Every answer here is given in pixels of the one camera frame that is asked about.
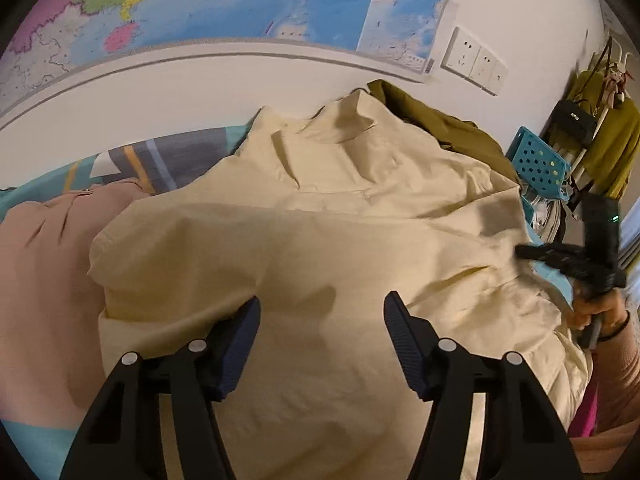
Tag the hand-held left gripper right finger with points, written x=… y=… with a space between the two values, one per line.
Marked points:
x=402 y=345

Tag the white wall socket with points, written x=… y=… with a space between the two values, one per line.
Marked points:
x=460 y=50
x=484 y=65

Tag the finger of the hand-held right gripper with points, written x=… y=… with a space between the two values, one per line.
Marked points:
x=542 y=254

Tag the magenta cloth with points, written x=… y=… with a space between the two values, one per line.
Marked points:
x=585 y=412

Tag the teal plastic storage rack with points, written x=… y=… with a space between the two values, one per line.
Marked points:
x=537 y=162

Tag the white coat rack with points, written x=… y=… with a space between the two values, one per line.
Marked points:
x=619 y=52

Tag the pink garment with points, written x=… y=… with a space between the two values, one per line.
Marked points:
x=45 y=285

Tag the black handbag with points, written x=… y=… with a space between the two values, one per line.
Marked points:
x=572 y=122

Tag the small hanging plush toy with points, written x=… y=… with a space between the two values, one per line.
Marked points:
x=614 y=85

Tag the yellow-green hanging garment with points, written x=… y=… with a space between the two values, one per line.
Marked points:
x=612 y=145

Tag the olive green jacket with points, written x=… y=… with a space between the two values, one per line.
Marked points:
x=440 y=125

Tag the white plastic bag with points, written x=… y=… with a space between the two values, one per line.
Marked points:
x=545 y=215

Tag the cream jacket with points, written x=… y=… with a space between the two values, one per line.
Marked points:
x=325 y=235

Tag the colourful wall map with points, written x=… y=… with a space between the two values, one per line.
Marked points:
x=225 y=0

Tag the person's right hand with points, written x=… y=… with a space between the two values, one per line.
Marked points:
x=610 y=312

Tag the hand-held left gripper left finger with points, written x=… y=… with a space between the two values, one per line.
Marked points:
x=240 y=345

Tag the person's right forearm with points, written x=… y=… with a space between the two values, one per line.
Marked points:
x=620 y=385

